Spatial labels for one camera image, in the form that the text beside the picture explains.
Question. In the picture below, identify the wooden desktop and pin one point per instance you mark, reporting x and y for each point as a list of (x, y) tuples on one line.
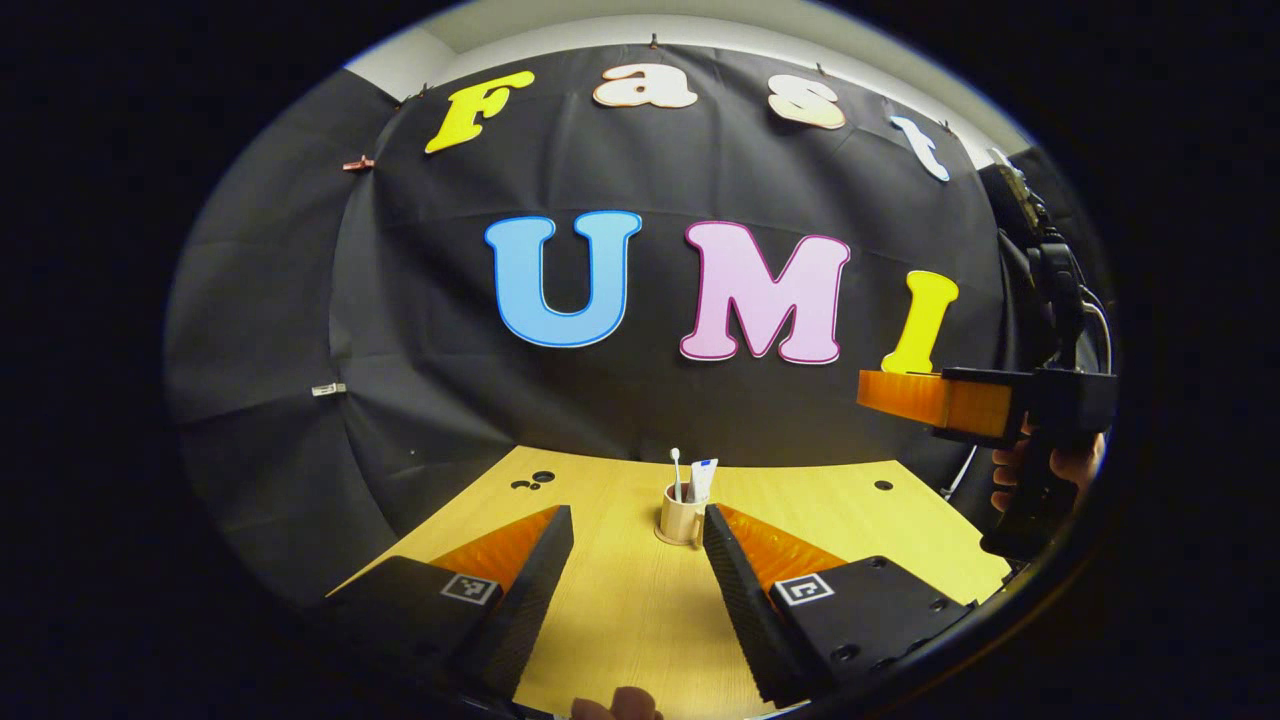
[(620, 620)]

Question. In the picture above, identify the white stand pole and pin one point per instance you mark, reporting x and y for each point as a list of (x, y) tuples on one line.
[(960, 472)]

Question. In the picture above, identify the white toothpaste tube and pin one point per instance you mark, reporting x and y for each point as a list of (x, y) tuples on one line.
[(703, 480)]

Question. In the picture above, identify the red clip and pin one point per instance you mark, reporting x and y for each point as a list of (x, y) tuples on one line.
[(358, 163)]

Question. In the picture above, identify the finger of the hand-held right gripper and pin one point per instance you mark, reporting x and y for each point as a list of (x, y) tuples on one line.
[(940, 405)]

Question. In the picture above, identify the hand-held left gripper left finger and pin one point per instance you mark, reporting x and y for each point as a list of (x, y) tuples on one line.
[(530, 615)]

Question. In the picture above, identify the pale green toothbrush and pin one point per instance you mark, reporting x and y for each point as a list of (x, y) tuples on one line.
[(677, 475)]

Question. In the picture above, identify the silver clip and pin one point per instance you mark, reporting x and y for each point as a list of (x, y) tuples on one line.
[(328, 389)]

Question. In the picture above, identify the black backdrop cloth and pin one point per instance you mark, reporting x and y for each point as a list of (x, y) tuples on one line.
[(640, 400)]

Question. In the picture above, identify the beige cup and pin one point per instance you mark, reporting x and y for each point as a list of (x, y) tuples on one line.
[(678, 515)]

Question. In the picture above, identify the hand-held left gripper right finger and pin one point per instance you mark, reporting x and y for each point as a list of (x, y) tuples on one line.
[(740, 610)]

